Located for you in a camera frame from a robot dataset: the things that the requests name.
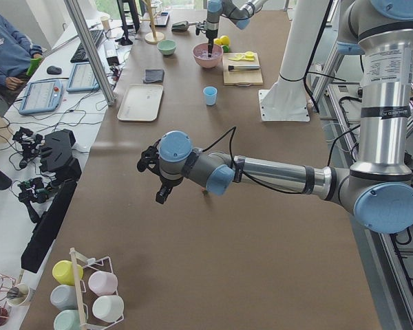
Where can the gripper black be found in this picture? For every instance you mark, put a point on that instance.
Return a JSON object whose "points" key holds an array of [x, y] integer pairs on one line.
{"points": [[211, 27], [166, 182]]}

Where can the clear ice cubes pile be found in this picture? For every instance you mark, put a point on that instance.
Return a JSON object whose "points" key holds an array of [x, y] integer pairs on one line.
{"points": [[204, 55]]}

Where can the seated person blue sweater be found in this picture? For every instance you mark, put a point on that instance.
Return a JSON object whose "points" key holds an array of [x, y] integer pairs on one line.
{"points": [[16, 52]]}

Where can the aluminium frame post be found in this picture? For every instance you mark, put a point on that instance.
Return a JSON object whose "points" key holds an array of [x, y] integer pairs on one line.
{"points": [[81, 27]]}

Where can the lower whole lemon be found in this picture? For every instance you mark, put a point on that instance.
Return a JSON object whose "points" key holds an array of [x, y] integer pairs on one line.
{"points": [[218, 41]]}

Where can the black computer mouse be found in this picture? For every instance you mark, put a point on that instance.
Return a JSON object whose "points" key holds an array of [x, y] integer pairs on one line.
{"points": [[54, 70]]}

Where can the light blue cup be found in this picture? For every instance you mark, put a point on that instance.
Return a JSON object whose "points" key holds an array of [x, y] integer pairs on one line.
{"points": [[210, 95]]}

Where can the upper lemon slice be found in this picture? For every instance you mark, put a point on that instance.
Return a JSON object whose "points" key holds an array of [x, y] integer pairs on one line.
{"points": [[249, 56]]}

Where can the pink cup in rack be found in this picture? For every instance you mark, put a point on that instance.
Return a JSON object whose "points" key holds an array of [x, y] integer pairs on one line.
{"points": [[103, 283]]}

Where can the white wire cup rack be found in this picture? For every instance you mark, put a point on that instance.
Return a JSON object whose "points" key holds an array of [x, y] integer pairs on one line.
{"points": [[83, 267]]}

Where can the lemon slice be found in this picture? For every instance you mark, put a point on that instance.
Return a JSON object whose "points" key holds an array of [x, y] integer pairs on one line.
{"points": [[249, 56], [239, 57]]}

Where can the steel muddler black tip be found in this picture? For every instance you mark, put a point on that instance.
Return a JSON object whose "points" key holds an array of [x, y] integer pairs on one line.
{"points": [[242, 67]]}

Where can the yellow cup in rack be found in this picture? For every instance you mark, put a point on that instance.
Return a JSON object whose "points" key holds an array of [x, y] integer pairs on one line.
{"points": [[63, 272]]}

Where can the grey cup in rack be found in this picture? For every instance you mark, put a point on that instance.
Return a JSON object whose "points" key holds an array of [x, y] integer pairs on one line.
{"points": [[63, 297]]}

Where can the bamboo cutting board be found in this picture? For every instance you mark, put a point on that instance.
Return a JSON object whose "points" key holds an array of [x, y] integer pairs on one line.
{"points": [[241, 78]]}

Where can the white cup in rack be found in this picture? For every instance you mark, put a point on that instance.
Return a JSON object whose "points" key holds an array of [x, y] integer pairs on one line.
{"points": [[108, 308]]}

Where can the pink bowl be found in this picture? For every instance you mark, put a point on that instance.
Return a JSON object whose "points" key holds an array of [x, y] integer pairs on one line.
{"points": [[208, 63]]}

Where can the lower lemon slice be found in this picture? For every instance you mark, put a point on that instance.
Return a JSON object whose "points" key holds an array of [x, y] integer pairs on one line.
{"points": [[239, 57]]}

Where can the wooden cup tree stand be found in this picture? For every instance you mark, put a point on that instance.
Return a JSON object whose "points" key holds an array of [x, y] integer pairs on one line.
{"points": [[154, 37]]}

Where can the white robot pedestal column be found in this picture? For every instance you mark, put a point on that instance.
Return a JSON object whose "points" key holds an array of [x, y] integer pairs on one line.
{"points": [[286, 99]]}

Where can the teach pendant tablet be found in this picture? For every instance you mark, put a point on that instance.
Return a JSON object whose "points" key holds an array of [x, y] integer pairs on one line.
{"points": [[82, 79], [41, 96]]}

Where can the cream rabbit tray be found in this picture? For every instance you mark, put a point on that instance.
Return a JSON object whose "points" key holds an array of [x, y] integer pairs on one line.
{"points": [[140, 103]]}

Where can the whole lemon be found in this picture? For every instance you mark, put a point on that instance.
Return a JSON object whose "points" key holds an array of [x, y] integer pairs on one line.
{"points": [[218, 41], [225, 40]]}

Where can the near teach pendant tablet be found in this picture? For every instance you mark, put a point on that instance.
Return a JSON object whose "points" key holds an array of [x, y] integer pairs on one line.
{"points": [[41, 96]]}

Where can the yellow plastic knife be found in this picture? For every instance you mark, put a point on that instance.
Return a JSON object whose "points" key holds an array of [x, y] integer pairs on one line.
{"points": [[232, 59]]}

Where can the mint cup in rack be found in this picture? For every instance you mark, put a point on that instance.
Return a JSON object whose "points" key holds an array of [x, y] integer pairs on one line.
{"points": [[67, 320]]}

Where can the grey folded cloth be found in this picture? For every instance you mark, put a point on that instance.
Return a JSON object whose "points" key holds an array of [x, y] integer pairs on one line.
{"points": [[154, 76]]}

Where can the green bowl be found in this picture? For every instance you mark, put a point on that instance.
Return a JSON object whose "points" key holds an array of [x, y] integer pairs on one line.
{"points": [[166, 47]]}

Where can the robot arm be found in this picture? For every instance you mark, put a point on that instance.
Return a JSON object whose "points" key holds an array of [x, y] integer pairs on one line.
{"points": [[377, 188], [226, 8]]}

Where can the far teach pendant tablet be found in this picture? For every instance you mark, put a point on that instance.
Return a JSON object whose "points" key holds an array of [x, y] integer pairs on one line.
{"points": [[82, 79]]}

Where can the upper whole lemon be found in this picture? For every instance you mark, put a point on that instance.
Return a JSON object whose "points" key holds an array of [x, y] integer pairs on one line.
{"points": [[225, 40]]}

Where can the steel ice scoop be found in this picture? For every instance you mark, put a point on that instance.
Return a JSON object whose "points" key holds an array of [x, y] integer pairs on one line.
{"points": [[182, 26]]}

